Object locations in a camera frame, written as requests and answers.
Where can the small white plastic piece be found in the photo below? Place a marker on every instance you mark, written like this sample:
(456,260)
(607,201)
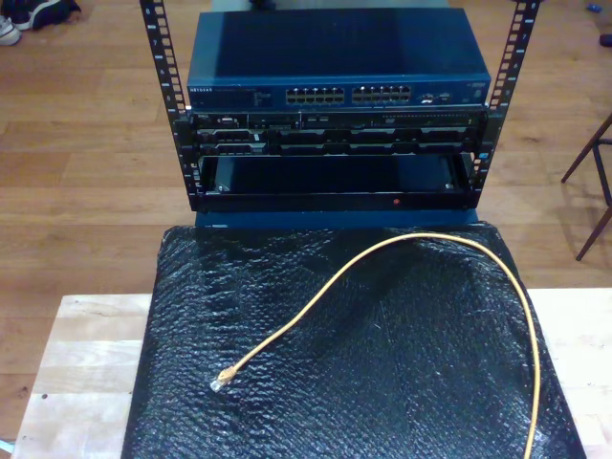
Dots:
(5,452)

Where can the white shoe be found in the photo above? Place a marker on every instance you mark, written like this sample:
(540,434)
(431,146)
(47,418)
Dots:
(7,31)

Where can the blue network switch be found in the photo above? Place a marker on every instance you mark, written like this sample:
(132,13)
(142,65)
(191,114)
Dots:
(334,48)

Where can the small blue object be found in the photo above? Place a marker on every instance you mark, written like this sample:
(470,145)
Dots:
(594,7)

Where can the black rack server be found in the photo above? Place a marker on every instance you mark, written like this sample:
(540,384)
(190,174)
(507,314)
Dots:
(334,136)

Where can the black bubble wrap mat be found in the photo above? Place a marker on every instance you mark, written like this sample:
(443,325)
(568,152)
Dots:
(363,382)

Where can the black perforated rack post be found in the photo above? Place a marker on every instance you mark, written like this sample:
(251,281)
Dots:
(162,62)
(514,48)

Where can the dark shoe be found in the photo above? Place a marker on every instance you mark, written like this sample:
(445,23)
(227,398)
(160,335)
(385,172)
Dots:
(43,12)

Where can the wooden chair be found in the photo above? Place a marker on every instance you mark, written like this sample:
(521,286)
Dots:
(581,158)

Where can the blue flat box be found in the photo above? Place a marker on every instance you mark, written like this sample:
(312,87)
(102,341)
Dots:
(334,220)

